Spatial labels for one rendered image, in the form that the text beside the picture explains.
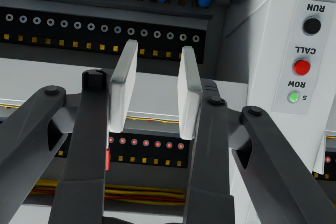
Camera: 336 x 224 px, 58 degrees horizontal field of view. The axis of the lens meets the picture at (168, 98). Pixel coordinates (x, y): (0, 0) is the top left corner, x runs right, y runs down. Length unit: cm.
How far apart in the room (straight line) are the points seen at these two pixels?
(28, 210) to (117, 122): 31
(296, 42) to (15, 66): 30
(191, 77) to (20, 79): 24
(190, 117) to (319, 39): 23
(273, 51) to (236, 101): 7
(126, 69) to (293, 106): 24
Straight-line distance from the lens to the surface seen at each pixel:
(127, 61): 17
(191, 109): 15
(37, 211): 45
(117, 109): 15
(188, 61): 18
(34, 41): 51
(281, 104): 36
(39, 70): 36
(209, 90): 17
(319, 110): 38
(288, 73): 35
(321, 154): 40
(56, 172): 64
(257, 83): 34
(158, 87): 34
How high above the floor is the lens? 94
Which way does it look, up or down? 17 degrees up
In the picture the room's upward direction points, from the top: 173 degrees counter-clockwise
